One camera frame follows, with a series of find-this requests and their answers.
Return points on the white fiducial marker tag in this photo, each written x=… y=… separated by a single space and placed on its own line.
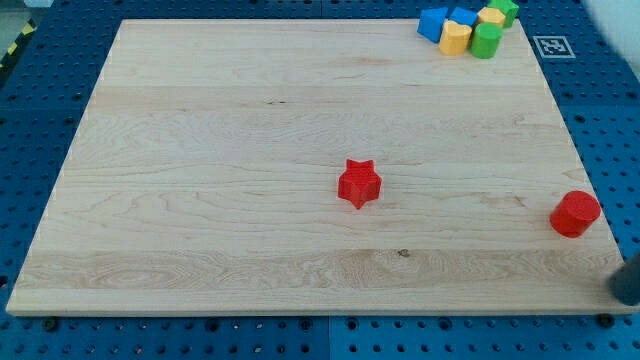
x=553 y=47

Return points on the green cylinder block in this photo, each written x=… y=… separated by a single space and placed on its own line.
x=486 y=39

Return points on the red cylinder block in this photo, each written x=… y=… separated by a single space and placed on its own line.
x=575 y=213

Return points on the wooden board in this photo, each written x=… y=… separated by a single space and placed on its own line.
x=202 y=180

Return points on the blue cube block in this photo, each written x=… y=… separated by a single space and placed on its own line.
x=463 y=16

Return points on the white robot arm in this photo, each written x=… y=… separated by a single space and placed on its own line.
x=618 y=22

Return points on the green star block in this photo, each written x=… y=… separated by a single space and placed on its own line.
x=508 y=8

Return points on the red star block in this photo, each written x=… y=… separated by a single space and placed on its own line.
x=359 y=183

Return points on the blue triangle block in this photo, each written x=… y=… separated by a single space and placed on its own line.
x=431 y=22

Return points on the yellow hexagon block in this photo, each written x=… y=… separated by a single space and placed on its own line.
x=491 y=15

